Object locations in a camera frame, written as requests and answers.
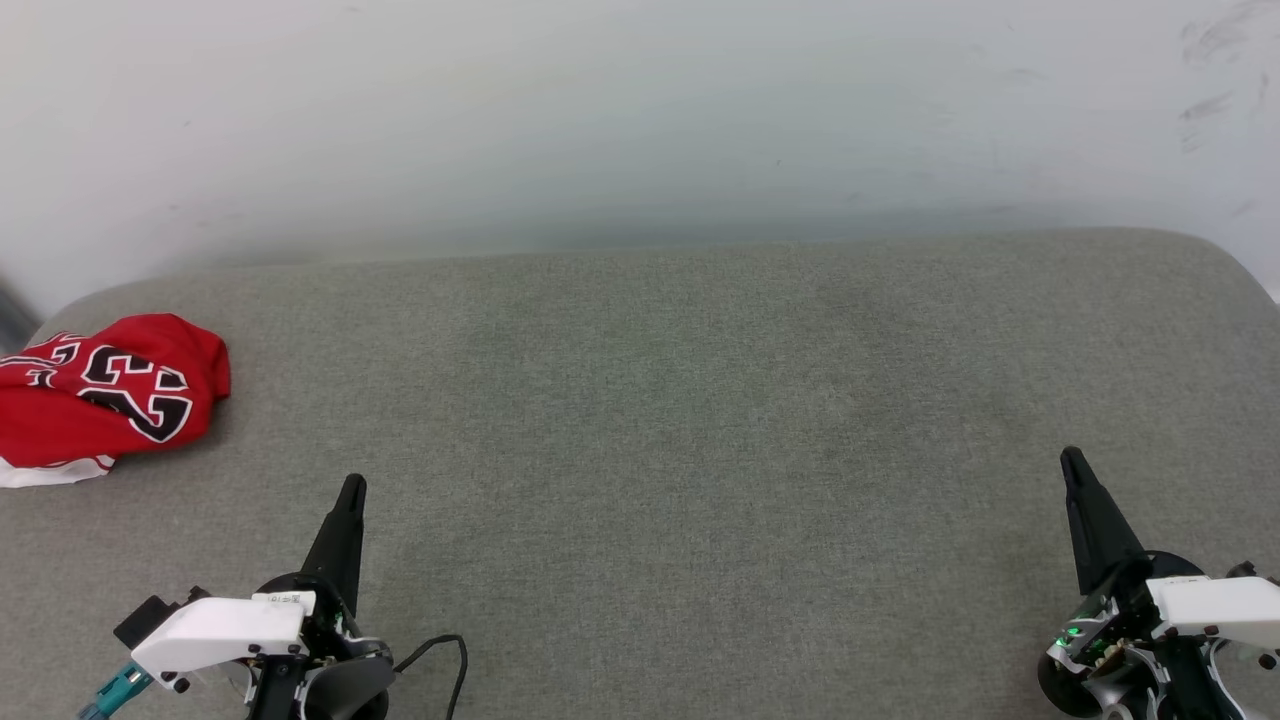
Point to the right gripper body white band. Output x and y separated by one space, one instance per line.
1220 610

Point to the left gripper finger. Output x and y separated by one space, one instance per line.
340 545

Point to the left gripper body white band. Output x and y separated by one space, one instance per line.
225 630

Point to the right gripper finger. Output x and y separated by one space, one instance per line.
1100 540

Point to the red Bulls basketball jersey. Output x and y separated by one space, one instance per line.
45 430

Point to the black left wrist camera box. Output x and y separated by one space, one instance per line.
142 620

